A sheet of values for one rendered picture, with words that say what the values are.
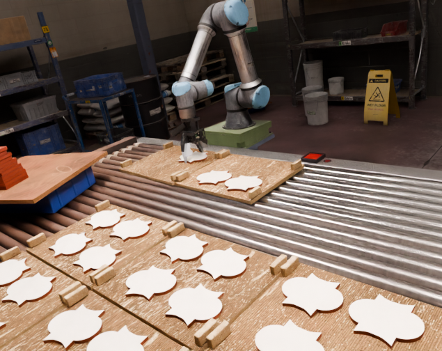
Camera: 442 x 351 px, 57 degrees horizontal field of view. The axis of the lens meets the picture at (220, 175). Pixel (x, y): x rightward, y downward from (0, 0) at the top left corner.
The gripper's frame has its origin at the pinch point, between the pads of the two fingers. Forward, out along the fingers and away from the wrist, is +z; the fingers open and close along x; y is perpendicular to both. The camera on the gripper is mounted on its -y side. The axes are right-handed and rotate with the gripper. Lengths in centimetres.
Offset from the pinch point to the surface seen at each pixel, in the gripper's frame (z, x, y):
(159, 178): 0.4, -23.8, 0.9
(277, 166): 0.5, 1.5, 45.0
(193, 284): 0, -73, 64
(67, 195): -2, -53, -25
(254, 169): 0.5, -4.2, 37.4
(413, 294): 3, -52, 111
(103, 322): 0, -94, 53
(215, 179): -0.7, -19.1, 28.7
